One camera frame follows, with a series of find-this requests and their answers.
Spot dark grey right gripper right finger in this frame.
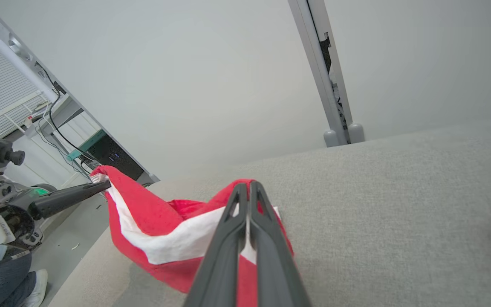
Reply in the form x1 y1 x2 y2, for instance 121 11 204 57
249 181 312 307

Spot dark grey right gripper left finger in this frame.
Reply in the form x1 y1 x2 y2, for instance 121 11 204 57
184 183 249 307

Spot red shorts with white band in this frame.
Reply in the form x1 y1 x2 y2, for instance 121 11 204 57
90 165 295 307

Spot teal panel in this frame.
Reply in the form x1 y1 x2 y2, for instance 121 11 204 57
66 129 107 162

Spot black computer case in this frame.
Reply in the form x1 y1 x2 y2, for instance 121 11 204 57
87 136 144 182

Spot white power strip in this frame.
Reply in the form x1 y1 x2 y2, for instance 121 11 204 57
23 112 49 129

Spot grey desk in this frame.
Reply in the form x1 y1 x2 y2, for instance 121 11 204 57
3 96 85 143

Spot white sneaker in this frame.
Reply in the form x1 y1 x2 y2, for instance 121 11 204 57
23 269 49 307

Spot blue jeans leg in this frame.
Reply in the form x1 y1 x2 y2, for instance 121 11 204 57
0 252 33 307

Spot grey fabric sofa cushion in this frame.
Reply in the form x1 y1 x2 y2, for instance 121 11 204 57
47 119 491 307

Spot black power cable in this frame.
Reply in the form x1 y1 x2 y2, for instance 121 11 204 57
47 100 99 165

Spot white window frame bar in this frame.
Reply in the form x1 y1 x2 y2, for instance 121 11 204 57
0 38 58 103

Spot grey rounded post cap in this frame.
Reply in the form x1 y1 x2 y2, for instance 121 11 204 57
323 129 340 148
348 123 365 144

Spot grey partition post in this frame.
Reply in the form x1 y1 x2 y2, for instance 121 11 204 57
288 0 353 145

